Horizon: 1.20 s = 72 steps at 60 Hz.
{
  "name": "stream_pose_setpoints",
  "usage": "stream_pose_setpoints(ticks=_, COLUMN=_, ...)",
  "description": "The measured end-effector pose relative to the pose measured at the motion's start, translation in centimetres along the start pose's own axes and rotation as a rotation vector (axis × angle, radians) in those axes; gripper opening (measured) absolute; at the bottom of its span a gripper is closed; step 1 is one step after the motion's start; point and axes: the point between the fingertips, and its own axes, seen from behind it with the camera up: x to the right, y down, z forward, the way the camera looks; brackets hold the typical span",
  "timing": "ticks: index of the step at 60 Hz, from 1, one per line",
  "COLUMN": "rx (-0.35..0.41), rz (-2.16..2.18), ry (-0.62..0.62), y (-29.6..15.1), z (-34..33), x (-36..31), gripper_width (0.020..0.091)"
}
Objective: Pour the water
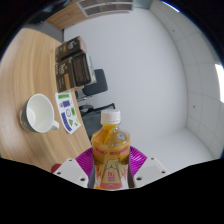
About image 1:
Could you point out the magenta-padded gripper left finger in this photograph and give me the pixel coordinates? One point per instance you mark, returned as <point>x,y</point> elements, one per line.
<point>82,165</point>

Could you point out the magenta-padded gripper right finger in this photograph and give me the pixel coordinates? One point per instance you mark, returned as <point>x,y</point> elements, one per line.
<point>140,165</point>

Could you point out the orange drink bottle white cap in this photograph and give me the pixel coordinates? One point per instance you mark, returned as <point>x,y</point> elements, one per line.
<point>111,153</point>

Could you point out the flat round red coaster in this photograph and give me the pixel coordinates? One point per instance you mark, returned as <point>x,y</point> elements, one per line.
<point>56,167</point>

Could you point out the black mesh office chair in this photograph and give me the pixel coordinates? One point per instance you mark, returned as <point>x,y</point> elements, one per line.
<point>95,120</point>

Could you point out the white printed leaflet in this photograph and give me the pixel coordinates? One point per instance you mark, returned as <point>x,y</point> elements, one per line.
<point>68,113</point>

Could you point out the green mug white inside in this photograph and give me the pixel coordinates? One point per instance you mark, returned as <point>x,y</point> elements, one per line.
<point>38,113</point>

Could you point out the black fabric chair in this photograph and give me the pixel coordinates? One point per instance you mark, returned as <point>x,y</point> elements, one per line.
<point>96,83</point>

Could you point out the black printed box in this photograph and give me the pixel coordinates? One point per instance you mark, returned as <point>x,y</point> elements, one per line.
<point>81,70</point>

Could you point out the small dark brown box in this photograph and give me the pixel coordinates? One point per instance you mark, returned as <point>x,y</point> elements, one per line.
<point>70,48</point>

